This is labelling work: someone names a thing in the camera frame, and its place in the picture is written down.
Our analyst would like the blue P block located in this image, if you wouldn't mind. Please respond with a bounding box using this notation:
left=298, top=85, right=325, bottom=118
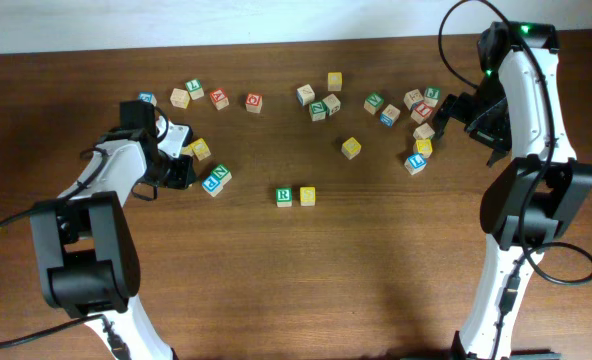
left=202, top=175, right=223, bottom=197

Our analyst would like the green N block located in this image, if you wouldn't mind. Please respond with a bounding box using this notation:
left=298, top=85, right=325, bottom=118
left=211, top=164, right=232, bottom=186

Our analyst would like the green R block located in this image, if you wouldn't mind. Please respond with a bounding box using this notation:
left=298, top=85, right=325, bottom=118
left=275, top=188, right=293, bottom=208

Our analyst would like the yellow block cluster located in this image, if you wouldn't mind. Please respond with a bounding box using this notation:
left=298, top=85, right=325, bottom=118
left=190, top=138, right=211, bottom=161
left=181, top=146, right=194, bottom=156
left=299, top=186, right=316, bottom=206

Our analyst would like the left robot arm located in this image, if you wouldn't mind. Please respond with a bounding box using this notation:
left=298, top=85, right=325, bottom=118
left=30, top=100, right=196, bottom=360

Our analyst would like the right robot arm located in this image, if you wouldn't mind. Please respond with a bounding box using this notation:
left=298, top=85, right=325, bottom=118
left=432, top=22, right=592, bottom=359

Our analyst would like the green J block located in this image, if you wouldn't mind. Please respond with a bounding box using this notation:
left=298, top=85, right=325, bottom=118
left=423, top=86, right=441, bottom=108

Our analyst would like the red I block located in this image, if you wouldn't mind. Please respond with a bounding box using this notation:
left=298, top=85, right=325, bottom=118
left=411, top=102, right=433, bottom=124

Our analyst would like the plain wooden block right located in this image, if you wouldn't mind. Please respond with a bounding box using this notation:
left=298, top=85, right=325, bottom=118
left=413, top=123, right=435, bottom=140

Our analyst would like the plain wooden block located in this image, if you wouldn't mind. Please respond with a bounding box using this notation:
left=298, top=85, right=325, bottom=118
left=413, top=123, right=435, bottom=140
left=323, top=94, right=341, bottom=116
left=170, top=88, right=191, bottom=109

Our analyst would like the yellow block right lower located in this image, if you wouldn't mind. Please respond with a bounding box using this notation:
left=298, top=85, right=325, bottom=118
left=413, top=139, right=433, bottom=159

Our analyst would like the plain wooden block left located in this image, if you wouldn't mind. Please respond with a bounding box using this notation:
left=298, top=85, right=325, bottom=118
left=170, top=88, right=191, bottom=109

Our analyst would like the wooden K block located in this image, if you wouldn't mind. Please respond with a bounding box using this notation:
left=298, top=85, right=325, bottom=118
left=404, top=89, right=424, bottom=111

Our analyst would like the blue L block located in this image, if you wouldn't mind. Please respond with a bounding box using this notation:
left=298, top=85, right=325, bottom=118
left=404, top=153, right=427, bottom=175

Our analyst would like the blue 5 block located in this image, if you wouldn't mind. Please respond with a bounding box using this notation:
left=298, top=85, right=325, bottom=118
left=138, top=92, right=157, bottom=106

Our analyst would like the red A block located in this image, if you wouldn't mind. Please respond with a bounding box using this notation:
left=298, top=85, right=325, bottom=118
left=209, top=88, right=229, bottom=110

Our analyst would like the green L block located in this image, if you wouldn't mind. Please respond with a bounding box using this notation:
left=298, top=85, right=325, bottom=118
left=185, top=79, right=204, bottom=100

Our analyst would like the blue S block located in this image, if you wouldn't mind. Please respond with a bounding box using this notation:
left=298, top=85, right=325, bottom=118
left=380, top=104, right=401, bottom=127

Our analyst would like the red Q block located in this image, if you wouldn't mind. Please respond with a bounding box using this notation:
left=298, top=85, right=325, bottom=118
left=245, top=93, right=263, bottom=113

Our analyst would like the green V block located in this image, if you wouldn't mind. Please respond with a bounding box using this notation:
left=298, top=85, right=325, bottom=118
left=364, top=92, right=384, bottom=115

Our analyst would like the yellow block centre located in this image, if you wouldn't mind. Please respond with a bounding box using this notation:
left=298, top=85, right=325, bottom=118
left=341, top=137, right=362, bottom=160

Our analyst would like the wooden block blue side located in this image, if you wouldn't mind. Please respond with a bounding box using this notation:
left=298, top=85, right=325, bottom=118
left=296, top=84, right=315, bottom=106

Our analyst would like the green Z block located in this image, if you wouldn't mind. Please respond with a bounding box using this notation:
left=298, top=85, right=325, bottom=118
left=309, top=101, right=327, bottom=122

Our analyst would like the plain wooden block centre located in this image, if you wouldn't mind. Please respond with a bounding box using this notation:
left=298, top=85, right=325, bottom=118
left=323, top=94, right=341, bottom=116

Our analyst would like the yellow block top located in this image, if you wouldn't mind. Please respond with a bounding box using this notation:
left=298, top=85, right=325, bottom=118
left=327, top=72, right=343, bottom=92

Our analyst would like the left black cable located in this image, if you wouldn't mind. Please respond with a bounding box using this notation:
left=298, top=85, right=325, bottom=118
left=0, top=104, right=171, bottom=351

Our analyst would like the black cable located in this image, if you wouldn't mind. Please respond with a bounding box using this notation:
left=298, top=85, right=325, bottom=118
left=0, top=104, right=171, bottom=351
left=436, top=0, right=592, bottom=360

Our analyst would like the right black cable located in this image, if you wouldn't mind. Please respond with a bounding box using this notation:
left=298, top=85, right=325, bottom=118
left=436, top=0, right=592, bottom=360

